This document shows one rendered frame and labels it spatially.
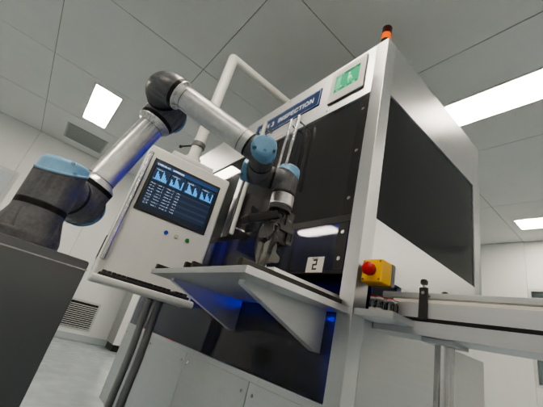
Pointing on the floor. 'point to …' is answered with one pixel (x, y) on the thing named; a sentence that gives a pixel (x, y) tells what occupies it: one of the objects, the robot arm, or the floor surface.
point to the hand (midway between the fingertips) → (258, 266)
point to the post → (360, 237)
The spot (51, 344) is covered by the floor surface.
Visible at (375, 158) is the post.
